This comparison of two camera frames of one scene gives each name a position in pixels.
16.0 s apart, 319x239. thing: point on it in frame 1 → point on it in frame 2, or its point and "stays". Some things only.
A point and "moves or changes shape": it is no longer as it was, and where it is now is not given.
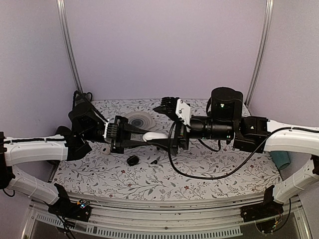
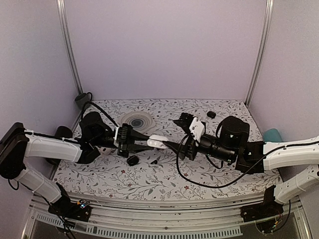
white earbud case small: x=105 y=150 stays
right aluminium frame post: x=261 y=52 stays
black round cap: x=132 y=160 stays
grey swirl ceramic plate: x=142 y=119 stays
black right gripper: x=179 y=136 → x=189 y=144
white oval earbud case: x=153 y=135 moves or changes shape
